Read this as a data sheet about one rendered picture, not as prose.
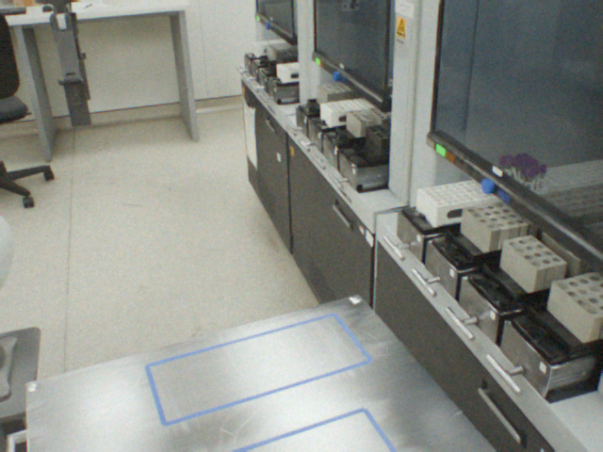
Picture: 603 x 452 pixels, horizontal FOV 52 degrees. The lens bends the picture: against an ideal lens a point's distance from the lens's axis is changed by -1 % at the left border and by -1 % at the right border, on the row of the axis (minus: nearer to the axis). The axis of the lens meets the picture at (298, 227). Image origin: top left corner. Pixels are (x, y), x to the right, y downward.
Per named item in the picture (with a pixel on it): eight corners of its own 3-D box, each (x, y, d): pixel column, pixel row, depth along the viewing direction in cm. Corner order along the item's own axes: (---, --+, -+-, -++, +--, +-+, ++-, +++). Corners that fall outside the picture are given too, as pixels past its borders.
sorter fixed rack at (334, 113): (401, 111, 217) (402, 93, 214) (414, 120, 209) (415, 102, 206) (319, 121, 210) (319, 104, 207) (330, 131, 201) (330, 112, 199)
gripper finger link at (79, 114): (83, 79, 94) (83, 80, 93) (91, 122, 97) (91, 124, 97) (62, 81, 93) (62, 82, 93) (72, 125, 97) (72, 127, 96)
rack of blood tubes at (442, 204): (521, 194, 158) (525, 171, 155) (545, 211, 149) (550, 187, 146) (415, 212, 150) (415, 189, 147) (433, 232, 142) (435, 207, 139)
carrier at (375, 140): (387, 158, 176) (388, 138, 173) (381, 159, 175) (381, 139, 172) (371, 144, 185) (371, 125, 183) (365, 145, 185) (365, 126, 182)
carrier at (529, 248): (551, 293, 117) (557, 266, 114) (542, 295, 116) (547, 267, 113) (516, 262, 127) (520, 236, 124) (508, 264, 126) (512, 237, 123)
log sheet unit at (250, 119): (247, 155, 331) (242, 89, 314) (259, 175, 308) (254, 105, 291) (242, 156, 330) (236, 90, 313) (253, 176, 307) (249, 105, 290)
